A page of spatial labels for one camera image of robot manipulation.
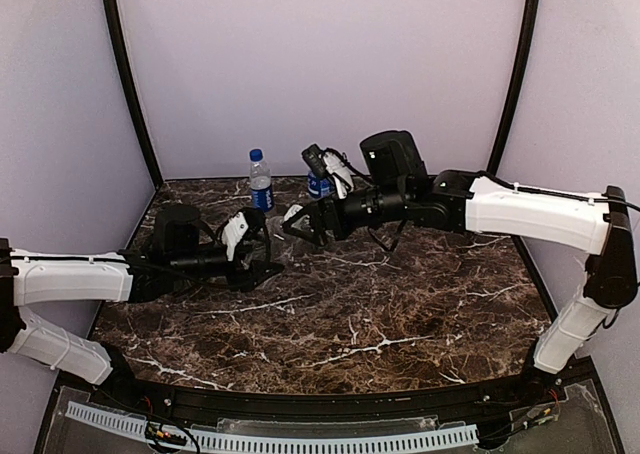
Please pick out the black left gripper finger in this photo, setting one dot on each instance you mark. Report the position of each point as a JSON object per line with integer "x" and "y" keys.
{"x": 254, "y": 249}
{"x": 260, "y": 272}

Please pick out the right black frame post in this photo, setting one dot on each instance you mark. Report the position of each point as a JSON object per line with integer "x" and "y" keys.
{"x": 523, "y": 48}

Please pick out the left black frame post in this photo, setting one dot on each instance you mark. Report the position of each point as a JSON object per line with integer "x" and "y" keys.
{"x": 128, "y": 85}

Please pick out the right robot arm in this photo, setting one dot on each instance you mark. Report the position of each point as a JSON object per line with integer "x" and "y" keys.
{"x": 401, "y": 190}

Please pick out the clear bottle white cap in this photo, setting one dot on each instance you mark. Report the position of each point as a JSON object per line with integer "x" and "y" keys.
{"x": 275, "y": 223}

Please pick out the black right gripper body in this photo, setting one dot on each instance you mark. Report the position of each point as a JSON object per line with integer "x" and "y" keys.
{"x": 329, "y": 216}

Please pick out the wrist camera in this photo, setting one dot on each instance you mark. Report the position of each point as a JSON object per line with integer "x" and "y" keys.
{"x": 247, "y": 224}
{"x": 327, "y": 163}

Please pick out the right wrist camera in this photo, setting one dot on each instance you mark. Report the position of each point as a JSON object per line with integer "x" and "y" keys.
{"x": 327, "y": 163}

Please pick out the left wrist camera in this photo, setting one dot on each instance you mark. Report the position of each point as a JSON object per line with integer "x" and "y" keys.
{"x": 247, "y": 224}

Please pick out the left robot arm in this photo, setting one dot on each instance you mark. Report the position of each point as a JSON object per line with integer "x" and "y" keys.
{"x": 183, "y": 248}

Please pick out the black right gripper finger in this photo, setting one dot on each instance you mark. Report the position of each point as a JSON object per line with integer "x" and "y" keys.
{"x": 314, "y": 236}
{"x": 311, "y": 211}

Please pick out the black frame post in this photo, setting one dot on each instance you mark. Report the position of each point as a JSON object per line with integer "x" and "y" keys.
{"x": 128, "y": 85}
{"x": 523, "y": 48}

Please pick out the tall bottle blue cap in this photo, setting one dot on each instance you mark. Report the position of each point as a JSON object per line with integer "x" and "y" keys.
{"x": 260, "y": 181}

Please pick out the short bottle blue label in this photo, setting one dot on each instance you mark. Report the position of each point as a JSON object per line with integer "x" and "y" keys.
{"x": 319, "y": 188}

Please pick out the black front table rail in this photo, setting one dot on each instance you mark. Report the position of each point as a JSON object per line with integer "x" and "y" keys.
{"x": 475, "y": 402}

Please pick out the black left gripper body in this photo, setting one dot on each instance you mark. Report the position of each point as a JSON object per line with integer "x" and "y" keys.
{"x": 236, "y": 263}

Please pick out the white slotted cable duct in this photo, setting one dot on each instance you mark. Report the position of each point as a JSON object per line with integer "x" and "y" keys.
{"x": 412, "y": 435}

